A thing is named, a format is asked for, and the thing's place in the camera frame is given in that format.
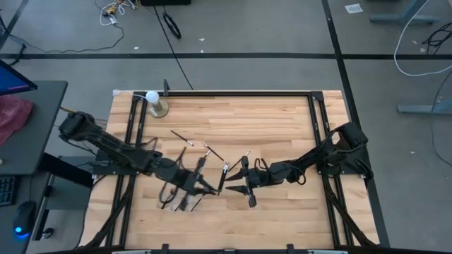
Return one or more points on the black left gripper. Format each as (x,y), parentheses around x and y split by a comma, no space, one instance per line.
(187,180)

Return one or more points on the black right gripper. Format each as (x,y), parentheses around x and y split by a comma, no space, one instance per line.
(259,176)

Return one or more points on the thick black makeup brush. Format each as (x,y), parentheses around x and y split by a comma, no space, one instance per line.
(223,178)

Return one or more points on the black makeup brush silver ferrule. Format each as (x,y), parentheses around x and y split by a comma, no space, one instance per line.
(213,151)

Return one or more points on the thin dark makeup brush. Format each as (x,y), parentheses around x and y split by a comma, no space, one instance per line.
(182,138)

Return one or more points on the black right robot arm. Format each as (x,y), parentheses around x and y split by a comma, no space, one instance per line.
(318,155)

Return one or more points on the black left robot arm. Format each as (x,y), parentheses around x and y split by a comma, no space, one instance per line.
(116,148)

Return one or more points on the black wide head makeup brush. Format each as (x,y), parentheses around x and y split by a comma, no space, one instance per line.
(197,202)

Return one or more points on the fluffy grey bristle makeup brush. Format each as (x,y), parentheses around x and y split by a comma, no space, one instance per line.
(165,201)

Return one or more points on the black clamp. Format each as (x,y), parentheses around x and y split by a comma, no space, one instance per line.
(165,248)
(291,248)

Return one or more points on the white bulb brass base lamp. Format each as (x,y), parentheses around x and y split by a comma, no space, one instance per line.
(157,106)

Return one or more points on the black desk crossbeam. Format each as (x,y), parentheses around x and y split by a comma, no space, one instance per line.
(67,171)

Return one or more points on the black caster wheel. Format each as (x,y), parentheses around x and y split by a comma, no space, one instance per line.
(47,233)

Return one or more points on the black desk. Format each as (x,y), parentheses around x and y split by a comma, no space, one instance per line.
(42,123)

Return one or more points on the black computer mouse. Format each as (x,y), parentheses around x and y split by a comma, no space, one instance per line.
(24,215)

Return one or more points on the black box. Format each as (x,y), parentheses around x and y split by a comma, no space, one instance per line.
(166,2)

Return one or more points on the blue-grey table foot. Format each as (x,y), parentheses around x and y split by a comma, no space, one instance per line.
(420,108)
(406,17)

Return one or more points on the black keyboard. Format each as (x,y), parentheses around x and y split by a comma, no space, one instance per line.
(7,190)

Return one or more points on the dark grey lower desk shelf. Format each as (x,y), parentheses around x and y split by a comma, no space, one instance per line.
(7,225)

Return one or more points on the pink cloth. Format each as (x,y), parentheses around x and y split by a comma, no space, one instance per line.
(12,114)

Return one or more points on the white paper label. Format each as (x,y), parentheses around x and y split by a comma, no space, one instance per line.
(354,8)

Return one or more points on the computer monitor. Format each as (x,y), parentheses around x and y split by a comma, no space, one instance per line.
(10,81)

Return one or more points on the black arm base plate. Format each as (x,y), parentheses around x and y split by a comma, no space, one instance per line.
(106,171)
(355,168)

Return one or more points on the black clamp post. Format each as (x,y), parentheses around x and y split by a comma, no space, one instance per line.
(166,88)

